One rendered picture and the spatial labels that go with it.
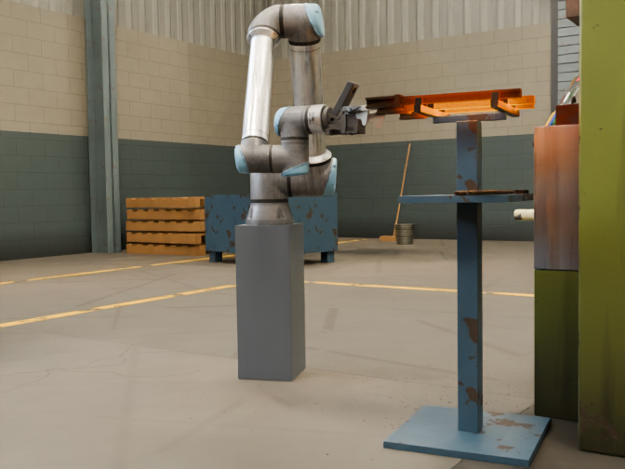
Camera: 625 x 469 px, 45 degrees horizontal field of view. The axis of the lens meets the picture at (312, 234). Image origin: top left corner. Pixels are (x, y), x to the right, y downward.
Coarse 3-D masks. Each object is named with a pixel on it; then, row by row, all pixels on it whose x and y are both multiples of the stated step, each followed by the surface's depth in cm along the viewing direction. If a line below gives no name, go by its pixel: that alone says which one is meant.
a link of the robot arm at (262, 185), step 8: (256, 176) 294; (264, 176) 292; (272, 176) 292; (280, 176) 292; (256, 184) 294; (264, 184) 292; (272, 184) 292; (280, 184) 292; (288, 184) 292; (256, 192) 294; (264, 192) 293; (272, 192) 293; (280, 192) 294; (288, 192) 294
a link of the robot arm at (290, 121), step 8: (280, 112) 239; (288, 112) 238; (296, 112) 237; (304, 112) 235; (280, 120) 238; (288, 120) 237; (296, 120) 236; (304, 120) 235; (280, 128) 239; (288, 128) 237; (296, 128) 237; (304, 128) 236; (280, 136) 243; (288, 136) 237; (296, 136) 237; (304, 136) 238
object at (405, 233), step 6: (408, 150) 1146; (402, 186) 1135; (402, 192) 1134; (396, 216) 1126; (396, 222) 1124; (396, 228) 1043; (402, 228) 1037; (408, 228) 1037; (414, 228) 1048; (396, 234) 1045; (402, 234) 1038; (408, 234) 1038; (384, 240) 1121; (390, 240) 1116; (396, 240) 1048; (402, 240) 1040; (408, 240) 1039
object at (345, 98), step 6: (348, 84) 231; (354, 84) 231; (342, 90) 232; (348, 90) 231; (354, 90) 232; (342, 96) 232; (348, 96) 232; (336, 102) 233; (342, 102) 232; (348, 102) 234; (336, 108) 233; (336, 114) 233
